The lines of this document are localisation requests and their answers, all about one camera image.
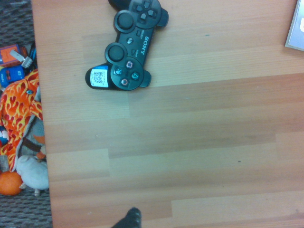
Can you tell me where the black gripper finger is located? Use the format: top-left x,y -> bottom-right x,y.
111,207 -> 143,228

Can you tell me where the blue police toy car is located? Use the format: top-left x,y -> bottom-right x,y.
0,65 -> 24,88

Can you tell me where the reddish wooden coffee table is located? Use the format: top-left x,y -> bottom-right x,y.
30,0 -> 304,228

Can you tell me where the red toy truck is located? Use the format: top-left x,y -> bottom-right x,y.
0,44 -> 33,68

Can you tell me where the grey woven basket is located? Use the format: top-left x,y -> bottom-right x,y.
0,0 -> 53,228

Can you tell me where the orange flame pattern plush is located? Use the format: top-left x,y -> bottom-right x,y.
0,68 -> 45,173

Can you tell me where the grey and orange patchwork ball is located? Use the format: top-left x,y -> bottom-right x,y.
31,118 -> 46,146

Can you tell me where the grey plush animal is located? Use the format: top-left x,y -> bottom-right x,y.
16,154 -> 50,190

